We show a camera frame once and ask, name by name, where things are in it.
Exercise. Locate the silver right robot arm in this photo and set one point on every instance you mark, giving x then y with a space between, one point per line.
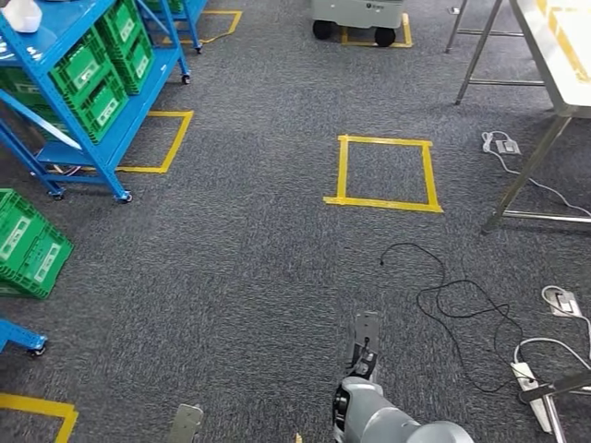
392 422

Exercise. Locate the steel workbench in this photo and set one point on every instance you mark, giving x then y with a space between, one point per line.
530 30

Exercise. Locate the yellow tape on workbench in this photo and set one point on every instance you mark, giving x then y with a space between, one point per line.
565 40

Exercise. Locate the white plastic part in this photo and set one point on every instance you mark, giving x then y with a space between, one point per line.
23 15

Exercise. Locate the grey wheeled robot cart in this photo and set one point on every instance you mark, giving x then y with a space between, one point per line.
355 12

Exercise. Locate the metal floor socket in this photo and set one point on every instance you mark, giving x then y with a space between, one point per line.
567 304
508 147

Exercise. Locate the white power strip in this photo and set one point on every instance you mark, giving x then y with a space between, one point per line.
526 382

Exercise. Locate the grey metal stand leg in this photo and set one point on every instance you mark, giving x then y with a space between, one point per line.
554 386

